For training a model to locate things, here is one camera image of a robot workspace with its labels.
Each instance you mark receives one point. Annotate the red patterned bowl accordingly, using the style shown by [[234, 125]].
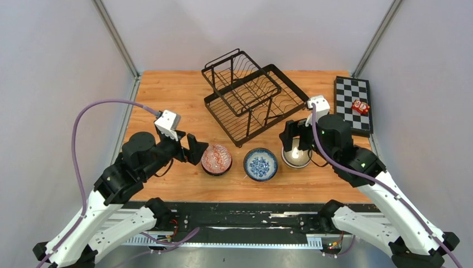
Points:
[[216, 160]]

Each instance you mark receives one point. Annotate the black wire dish rack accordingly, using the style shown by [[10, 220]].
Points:
[[248, 99]]

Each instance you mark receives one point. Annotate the blue floral bowl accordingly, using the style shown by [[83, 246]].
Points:
[[260, 164]]

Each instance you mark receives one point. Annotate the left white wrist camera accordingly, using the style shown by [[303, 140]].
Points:
[[166, 124]]

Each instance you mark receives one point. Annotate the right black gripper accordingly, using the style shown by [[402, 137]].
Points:
[[294, 128]]

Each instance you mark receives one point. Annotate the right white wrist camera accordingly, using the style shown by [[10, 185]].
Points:
[[320, 106]]

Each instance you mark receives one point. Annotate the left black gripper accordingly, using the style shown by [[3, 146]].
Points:
[[194, 153]]

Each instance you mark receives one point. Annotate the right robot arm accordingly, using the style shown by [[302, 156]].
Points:
[[410, 240]]

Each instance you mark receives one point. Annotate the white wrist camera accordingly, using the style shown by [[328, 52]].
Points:
[[320, 106], [166, 124]]

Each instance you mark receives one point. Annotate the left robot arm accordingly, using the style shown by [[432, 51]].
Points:
[[83, 243]]

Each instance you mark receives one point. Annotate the black white checkerboard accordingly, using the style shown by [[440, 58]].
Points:
[[346, 90]]

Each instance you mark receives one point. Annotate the small red toy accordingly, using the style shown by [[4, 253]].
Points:
[[361, 107]]

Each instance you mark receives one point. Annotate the white orange bowl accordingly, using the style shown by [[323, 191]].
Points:
[[296, 158]]

